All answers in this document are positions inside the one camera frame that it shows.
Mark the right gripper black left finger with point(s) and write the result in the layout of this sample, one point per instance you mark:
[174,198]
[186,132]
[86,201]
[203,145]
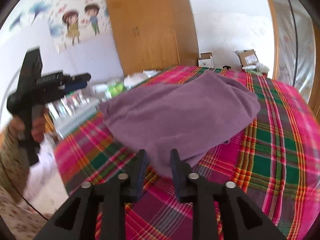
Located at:
[77,217]

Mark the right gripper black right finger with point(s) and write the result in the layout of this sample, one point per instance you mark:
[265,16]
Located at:
[240,217]

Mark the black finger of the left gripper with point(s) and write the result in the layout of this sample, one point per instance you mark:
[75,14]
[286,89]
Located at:
[77,82]

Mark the purple fleece sweater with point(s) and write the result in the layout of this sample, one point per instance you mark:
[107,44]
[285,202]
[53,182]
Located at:
[192,117]

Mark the left floral sleeve forearm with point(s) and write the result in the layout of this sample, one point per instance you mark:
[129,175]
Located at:
[14,168]

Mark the green tissue pack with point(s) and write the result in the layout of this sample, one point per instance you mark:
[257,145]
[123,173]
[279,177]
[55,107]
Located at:
[115,88]

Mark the pink plaid bed cover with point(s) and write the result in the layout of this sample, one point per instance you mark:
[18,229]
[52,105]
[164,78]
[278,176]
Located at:
[275,160]

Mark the wooden wardrobe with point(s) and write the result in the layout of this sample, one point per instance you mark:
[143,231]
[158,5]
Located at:
[153,34]

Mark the small white cardboard box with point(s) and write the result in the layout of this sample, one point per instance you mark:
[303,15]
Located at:
[206,60]

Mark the brown cardboard box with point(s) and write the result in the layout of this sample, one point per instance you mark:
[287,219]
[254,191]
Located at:
[247,57]

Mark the cartoon couple wall sticker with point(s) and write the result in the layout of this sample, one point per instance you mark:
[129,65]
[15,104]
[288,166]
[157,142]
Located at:
[82,21]

